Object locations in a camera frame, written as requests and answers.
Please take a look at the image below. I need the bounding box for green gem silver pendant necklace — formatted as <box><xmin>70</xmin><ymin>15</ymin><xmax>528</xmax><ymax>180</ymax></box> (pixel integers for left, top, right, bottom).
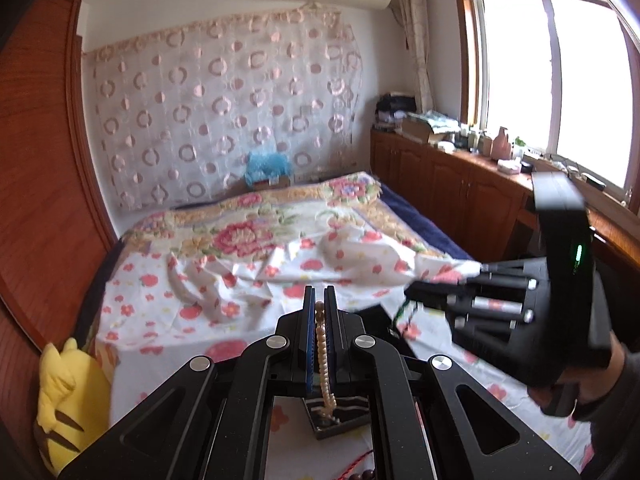
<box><xmin>391</xmin><ymin>296</ymin><xmax>426</xmax><ymax>334</ymax></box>

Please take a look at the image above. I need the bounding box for white pearl necklace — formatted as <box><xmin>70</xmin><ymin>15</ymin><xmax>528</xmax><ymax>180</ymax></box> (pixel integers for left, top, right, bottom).
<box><xmin>313</xmin><ymin>301</ymin><xmax>342</xmax><ymax>424</ymax></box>

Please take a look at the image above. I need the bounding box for dark sleeve right forearm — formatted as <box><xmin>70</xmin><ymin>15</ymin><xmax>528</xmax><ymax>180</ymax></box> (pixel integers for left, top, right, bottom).
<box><xmin>574</xmin><ymin>353</ymin><xmax>640</xmax><ymax>479</ymax></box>

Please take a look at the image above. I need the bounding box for black square jewelry box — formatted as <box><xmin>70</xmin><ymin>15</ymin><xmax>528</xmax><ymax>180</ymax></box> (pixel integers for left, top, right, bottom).
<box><xmin>301</xmin><ymin>303</ymin><xmax>417</xmax><ymax>442</ymax></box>

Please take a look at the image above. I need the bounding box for person's right hand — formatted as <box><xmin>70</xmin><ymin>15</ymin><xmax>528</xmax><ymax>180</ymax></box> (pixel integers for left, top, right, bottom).
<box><xmin>527</xmin><ymin>333</ymin><xmax>626</xmax><ymax>408</ymax></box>

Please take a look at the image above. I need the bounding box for wooden side cabinet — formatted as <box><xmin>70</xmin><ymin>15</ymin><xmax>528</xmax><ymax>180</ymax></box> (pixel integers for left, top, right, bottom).
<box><xmin>369</xmin><ymin>128</ymin><xmax>640</xmax><ymax>281</ymax></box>

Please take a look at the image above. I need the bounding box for floral quilt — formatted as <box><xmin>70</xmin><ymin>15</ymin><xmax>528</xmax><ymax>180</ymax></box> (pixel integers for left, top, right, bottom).
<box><xmin>124</xmin><ymin>171</ymin><xmax>426</xmax><ymax>261</ymax></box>

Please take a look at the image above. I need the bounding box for blue plastic bag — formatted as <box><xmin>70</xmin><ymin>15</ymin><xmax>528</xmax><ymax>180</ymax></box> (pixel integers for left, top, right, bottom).
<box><xmin>244</xmin><ymin>153</ymin><xmax>292</xmax><ymax>188</ymax></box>

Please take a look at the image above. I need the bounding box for pink bottle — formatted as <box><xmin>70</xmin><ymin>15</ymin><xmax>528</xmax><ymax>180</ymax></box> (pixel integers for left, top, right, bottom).
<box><xmin>490</xmin><ymin>127</ymin><xmax>512</xmax><ymax>162</ymax></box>

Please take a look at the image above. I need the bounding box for cardboard box on cabinet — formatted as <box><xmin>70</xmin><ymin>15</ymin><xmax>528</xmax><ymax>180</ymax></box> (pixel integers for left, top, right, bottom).
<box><xmin>400</xmin><ymin>117</ymin><xmax>450</xmax><ymax>145</ymax></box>

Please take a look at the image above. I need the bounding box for pink circle pattern curtain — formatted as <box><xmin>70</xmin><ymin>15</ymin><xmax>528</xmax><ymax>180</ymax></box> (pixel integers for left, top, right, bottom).
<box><xmin>84</xmin><ymin>6</ymin><xmax>362</xmax><ymax>211</ymax></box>

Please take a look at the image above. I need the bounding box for yellow plush toy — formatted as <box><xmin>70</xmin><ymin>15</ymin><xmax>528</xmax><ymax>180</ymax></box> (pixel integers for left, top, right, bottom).
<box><xmin>34</xmin><ymin>338</ymin><xmax>111</xmax><ymax>476</ymax></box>

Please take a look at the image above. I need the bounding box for wooden headboard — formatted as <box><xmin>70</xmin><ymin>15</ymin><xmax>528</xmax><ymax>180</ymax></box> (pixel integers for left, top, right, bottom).
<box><xmin>1</xmin><ymin>0</ymin><xmax>116</xmax><ymax>349</ymax></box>

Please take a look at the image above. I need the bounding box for beige side curtain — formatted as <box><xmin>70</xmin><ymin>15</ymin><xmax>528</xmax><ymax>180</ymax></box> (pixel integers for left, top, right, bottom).
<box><xmin>398</xmin><ymin>0</ymin><xmax>434</xmax><ymax>113</ymax></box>

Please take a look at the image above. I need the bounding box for red bead tassel bracelet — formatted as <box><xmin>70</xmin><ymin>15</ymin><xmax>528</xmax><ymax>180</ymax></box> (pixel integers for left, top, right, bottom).
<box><xmin>334</xmin><ymin>448</ymin><xmax>377</xmax><ymax>480</ymax></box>

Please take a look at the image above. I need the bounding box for window with wooden frame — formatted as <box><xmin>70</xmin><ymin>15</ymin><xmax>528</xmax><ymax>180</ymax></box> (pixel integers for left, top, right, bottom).
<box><xmin>457</xmin><ymin>0</ymin><xmax>639</xmax><ymax>204</ymax></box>

